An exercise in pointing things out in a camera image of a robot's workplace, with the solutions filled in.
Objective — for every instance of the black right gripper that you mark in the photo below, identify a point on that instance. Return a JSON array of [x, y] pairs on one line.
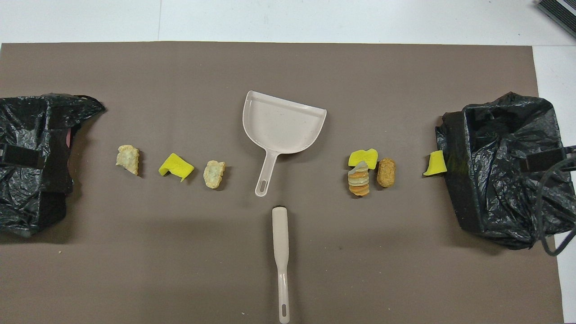
[[542, 161]]

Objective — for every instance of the black plastic bin bag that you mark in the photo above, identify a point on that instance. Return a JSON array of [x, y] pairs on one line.
[[27, 117], [495, 135]]

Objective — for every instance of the dark grey ribbed panel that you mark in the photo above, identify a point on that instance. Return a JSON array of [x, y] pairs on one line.
[[562, 11]]

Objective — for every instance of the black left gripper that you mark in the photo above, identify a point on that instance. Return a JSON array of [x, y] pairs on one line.
[[22, 157]]

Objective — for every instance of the beige hand brush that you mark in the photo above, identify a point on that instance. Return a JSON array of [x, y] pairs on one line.
[[280, 234]]

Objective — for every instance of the brown cork-like foam piece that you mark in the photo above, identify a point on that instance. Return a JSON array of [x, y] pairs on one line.
[[386, 173]]

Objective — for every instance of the brown table mat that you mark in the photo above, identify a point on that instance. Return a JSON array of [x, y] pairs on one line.
[[288, 67]]

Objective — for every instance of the grey orange striped foam piece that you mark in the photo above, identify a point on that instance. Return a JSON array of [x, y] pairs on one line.
[[358, 182]]

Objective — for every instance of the beige orange ridged foam piece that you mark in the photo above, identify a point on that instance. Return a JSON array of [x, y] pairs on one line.
[[213, 173]]

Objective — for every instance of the yellow wedge sponge piece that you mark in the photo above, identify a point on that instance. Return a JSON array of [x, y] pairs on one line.
[[435, 164]]

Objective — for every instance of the beige plastic dustpan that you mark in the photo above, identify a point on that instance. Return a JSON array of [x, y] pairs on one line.
[[281, 126]]

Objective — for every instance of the pink bin under bag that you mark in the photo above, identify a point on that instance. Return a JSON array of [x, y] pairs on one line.
[[68, 136]]

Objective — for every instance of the yellow notched sponge piece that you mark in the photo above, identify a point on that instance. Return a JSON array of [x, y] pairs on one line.
[[360, 156]]

